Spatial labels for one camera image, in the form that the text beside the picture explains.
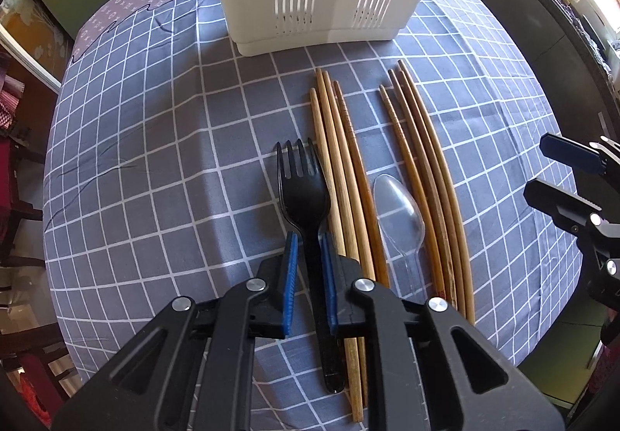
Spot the clear plastic spoon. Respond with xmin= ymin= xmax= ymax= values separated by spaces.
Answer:
xmin=373 ymin=174 xmax=425 ymax=302

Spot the brown patterned wooden chopstick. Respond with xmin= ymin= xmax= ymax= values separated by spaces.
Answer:
xmin=332 ymin=81 xmax=390 ymax=288

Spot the light wooden chopstick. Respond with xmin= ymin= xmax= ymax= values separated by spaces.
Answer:
xmin=329 ymin=77 xmax=375 ymax=280
xmin=316 ymin=68 xmax=363 ymax=422
xmin=309 ymin=88 xmax=363 ymax=422

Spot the black plastic fork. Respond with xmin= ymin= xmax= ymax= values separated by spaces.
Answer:
xmin=276 ymin=141 xmax=347 ymax=393

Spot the red wooden chair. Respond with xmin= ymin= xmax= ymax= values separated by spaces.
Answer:
xmin=1 ymin=52 xmax=69 ymax=430

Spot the grey checked tablecloth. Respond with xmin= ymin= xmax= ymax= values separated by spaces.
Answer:
xmin=42 ymin=0 xmax=584 ymax=431

